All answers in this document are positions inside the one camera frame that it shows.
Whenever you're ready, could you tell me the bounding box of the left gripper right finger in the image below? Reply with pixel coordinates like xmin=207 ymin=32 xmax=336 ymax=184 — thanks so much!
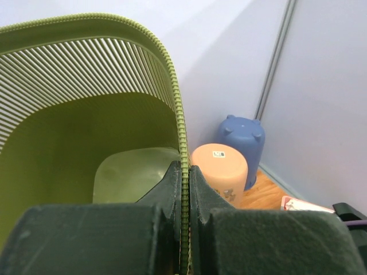
xmin=189 ymin=166 xmax=366 ymax=274

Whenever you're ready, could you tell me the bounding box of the green mesh waste bin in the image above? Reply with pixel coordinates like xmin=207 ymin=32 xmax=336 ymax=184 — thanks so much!
xmin=1 ymin=13 xmax=190 ymax=274

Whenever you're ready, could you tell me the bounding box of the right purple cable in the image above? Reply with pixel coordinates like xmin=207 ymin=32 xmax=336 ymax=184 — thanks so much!
xmin=346 ymin=219 xmax=367 ymax=229

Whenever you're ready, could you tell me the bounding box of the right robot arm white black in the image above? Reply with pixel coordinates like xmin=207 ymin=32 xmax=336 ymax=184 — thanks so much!
xmin=333 ymin=202 xmax=366 ymax=264

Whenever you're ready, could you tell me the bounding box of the right aluminium frame post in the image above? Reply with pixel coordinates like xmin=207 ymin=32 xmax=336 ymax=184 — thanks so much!
xmin=254 ymin=0 xmax=298 ymax=120

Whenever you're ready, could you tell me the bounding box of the pink perforated basket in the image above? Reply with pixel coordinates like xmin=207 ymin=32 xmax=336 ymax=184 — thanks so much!
xmin=280 ymin=195 xmax=335 ymax=214

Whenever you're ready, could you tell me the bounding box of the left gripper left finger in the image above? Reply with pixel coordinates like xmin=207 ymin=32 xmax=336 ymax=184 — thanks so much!
xmin=1 ymin=161 xmax=182 ymax=274

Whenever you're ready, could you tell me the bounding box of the large blue plastic bucket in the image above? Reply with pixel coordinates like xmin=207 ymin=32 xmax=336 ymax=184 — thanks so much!
xmin=216 ymin=115 xmax=266 ymax=191

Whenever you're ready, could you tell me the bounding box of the peach cartoon plastic bucket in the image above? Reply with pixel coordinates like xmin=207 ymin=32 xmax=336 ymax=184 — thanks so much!
xmin=191 ymin=143 xmax=248 ymax=208

